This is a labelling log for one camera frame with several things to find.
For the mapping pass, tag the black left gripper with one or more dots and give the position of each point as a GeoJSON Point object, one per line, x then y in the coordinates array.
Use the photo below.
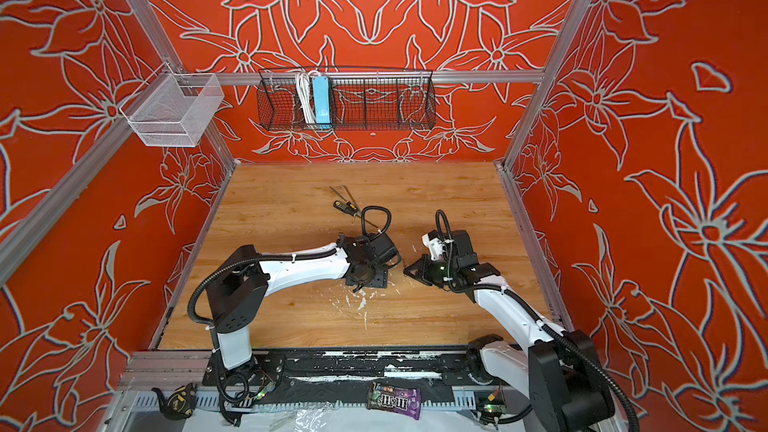
{"type": "Point", "coordinates": [372, 276]}

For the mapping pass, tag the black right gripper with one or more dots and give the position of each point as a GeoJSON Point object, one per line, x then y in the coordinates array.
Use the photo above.
{"type": "Point", "coordinates": [429, 270]}

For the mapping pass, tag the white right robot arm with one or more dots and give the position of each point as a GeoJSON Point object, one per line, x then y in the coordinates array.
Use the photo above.
{"type": "Point", "coordinates": [557, 370]}

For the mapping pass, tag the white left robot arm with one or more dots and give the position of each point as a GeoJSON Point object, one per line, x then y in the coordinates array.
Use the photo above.
{"type": "Point", "coordinates": [227, 301]}

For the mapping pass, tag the thin metal rods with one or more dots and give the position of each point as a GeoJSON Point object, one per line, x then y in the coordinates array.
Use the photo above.
{"type": "Point", "coordinates": [344, 195]}

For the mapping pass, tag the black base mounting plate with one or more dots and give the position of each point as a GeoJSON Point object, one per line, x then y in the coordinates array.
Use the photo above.
{"type": "Point", "coordinates": [451, 365]}

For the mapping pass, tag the purple candy bag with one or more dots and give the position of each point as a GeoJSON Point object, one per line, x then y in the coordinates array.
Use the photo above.
{"type": "Point", "coordinates": [399, 400]}

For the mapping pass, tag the light blue box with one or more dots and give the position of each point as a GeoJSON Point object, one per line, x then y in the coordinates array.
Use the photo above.
{"type": "Point", "coordinates": [321, 96]}

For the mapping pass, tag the aluminium horizontal rear bar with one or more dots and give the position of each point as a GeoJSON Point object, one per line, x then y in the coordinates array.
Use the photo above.
{"type": "Point", "coordinates": [440, 77]}

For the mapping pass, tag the black tape measure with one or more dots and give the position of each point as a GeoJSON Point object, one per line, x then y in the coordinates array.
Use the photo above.
{"type": "Point", "coordinates": [180, 404]}

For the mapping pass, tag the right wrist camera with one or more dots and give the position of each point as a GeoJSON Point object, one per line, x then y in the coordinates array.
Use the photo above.
{"type": "Point", "coordinates": [436, 245]}

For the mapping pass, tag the aluminium table edge rail right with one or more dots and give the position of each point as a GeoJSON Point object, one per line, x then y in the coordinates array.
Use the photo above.
{"type": "Point", "coordinates": [535, 251]}

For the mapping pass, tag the black wire wall basket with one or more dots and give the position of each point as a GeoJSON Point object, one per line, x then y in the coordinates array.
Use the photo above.
{"type": "Point", "coordinates": [355, 104]}

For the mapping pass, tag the clear plastic wall bin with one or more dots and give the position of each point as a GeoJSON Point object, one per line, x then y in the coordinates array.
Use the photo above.
{"type": "Point", "coordinates": [170, 109]}

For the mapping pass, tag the aluminium frame post right rear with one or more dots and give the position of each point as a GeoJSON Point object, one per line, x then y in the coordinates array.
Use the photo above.
{"type": "Point", "coordinates": [572, 21]}

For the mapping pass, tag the aluminium frame post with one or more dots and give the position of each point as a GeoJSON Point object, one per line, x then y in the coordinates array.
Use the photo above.
{"type": "Point", "coordinates": [146, 17]}
{"type": "Point", "coordinates": [572, 21]}

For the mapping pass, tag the aluminium left side rail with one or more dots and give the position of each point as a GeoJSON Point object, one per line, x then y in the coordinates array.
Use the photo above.
{"type": "Point", "coordinates": [25, 237]}

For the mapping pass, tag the aluminium frame post left rear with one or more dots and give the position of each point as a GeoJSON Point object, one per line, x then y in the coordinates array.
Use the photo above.
{"type": "Point", "coordinates": [146, 17]}

